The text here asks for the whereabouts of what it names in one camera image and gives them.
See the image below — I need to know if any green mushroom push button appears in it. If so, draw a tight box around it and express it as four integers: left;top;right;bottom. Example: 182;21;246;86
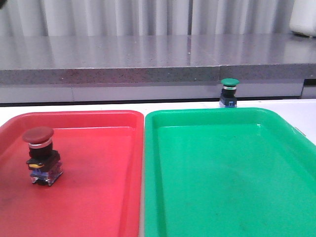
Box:
219;78;239;108

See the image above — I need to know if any red mushroom push button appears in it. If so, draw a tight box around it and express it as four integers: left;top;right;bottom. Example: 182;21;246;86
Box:
22;126;63;186

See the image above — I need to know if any green plastic tray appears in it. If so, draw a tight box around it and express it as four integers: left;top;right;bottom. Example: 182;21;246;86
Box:
144;108;316;237

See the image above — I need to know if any red plastic tray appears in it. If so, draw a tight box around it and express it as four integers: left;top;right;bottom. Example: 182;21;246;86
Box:
0;111;144;237

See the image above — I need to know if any grey stone counter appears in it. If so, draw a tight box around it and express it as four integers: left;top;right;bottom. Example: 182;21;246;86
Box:
0;34;316;104

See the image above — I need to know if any white container on counter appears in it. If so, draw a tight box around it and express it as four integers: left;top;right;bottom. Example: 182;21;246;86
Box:
289;0;316;38

